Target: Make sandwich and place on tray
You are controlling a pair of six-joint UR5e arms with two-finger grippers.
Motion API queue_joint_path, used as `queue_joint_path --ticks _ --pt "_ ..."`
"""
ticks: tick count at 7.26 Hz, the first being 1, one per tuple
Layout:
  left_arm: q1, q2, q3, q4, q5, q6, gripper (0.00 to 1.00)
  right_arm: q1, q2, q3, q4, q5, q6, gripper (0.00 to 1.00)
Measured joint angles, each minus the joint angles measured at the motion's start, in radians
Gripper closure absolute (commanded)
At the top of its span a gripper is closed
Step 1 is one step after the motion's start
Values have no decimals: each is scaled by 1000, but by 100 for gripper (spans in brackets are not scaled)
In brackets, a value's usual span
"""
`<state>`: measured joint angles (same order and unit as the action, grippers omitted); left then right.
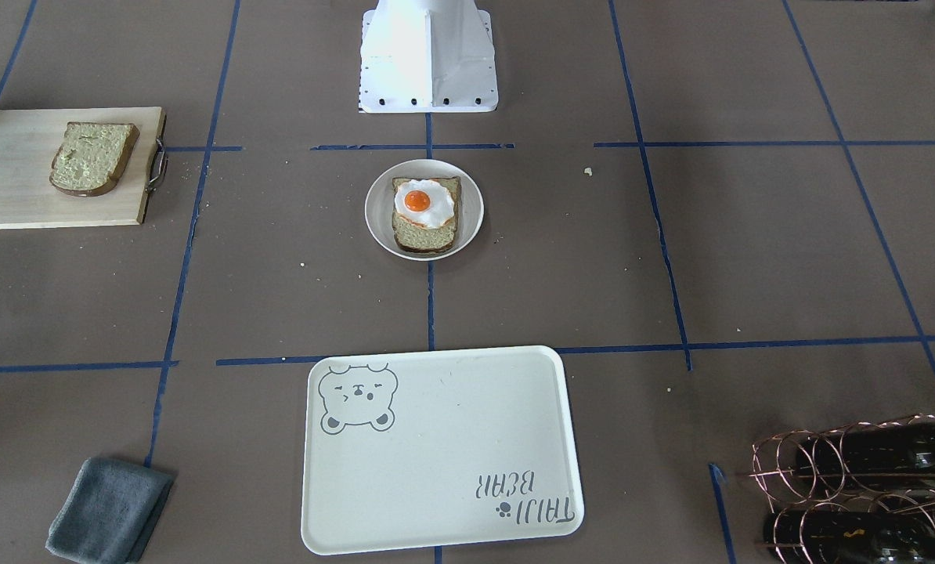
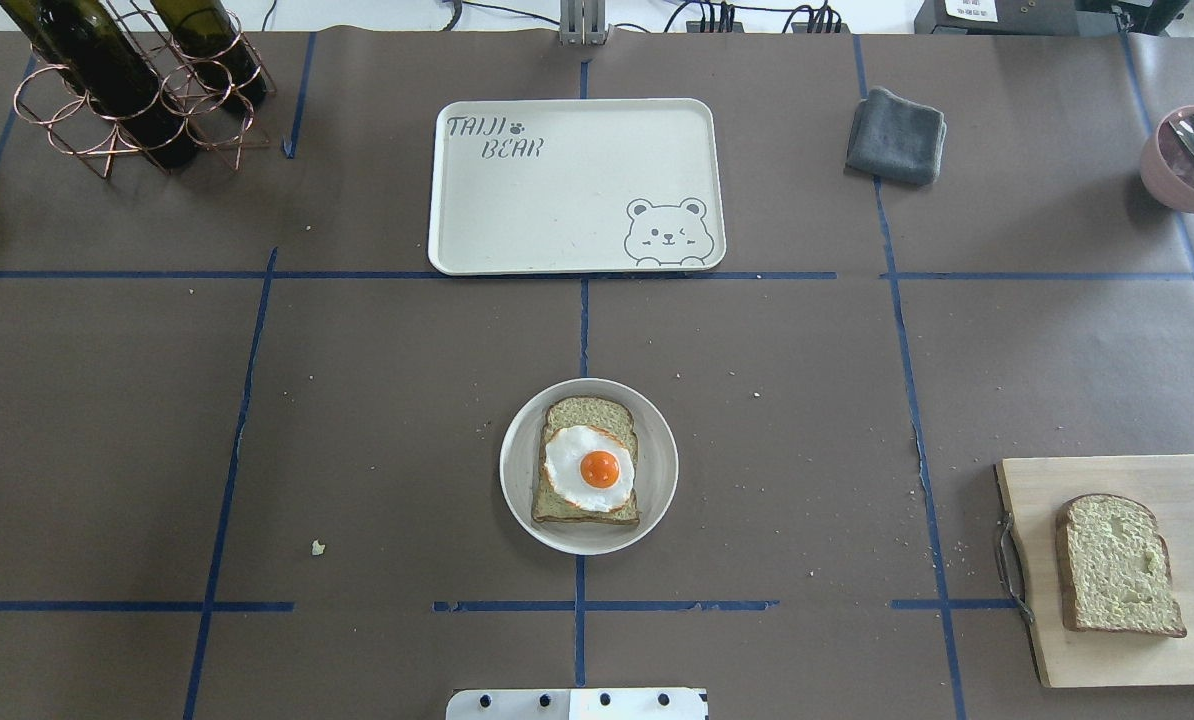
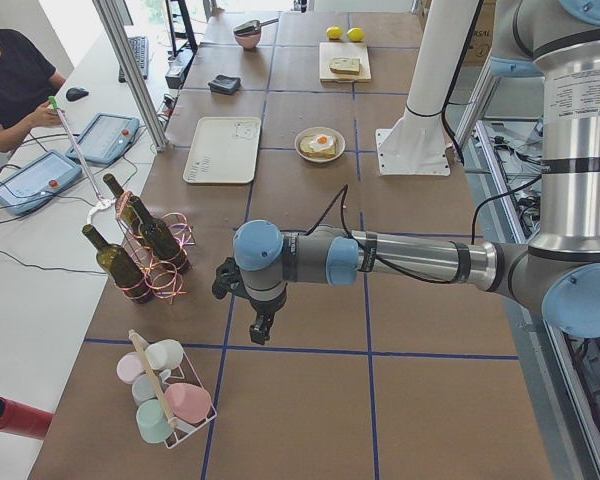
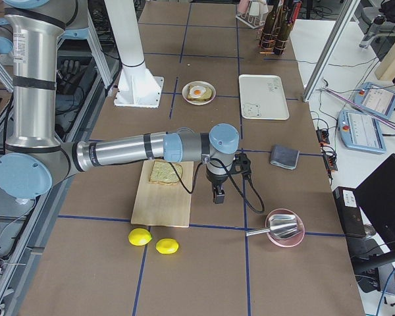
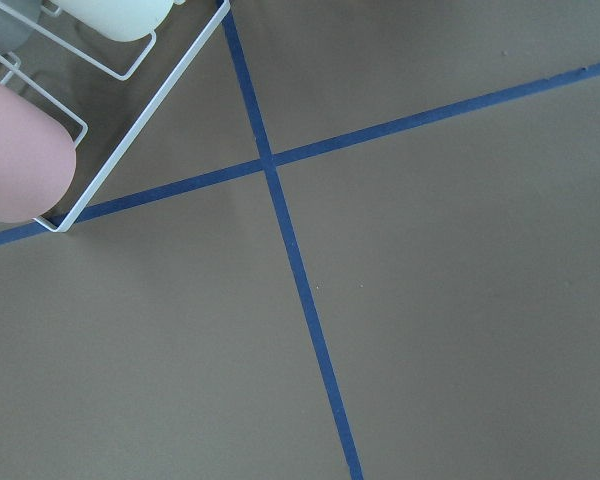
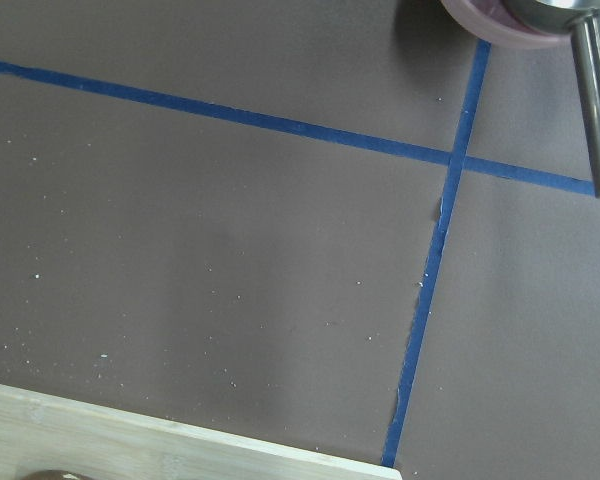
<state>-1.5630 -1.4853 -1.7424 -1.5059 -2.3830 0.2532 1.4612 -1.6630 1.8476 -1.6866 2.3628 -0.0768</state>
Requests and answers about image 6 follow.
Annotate bread slice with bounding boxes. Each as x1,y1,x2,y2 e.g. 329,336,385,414
21,469,84,480

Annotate metal scoop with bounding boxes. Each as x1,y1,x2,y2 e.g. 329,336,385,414
504,0,600,198

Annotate wooden cutting board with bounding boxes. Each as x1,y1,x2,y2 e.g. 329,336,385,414
0,384,401,479

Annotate pink bowl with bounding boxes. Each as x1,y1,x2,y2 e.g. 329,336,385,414
441,0,569,50

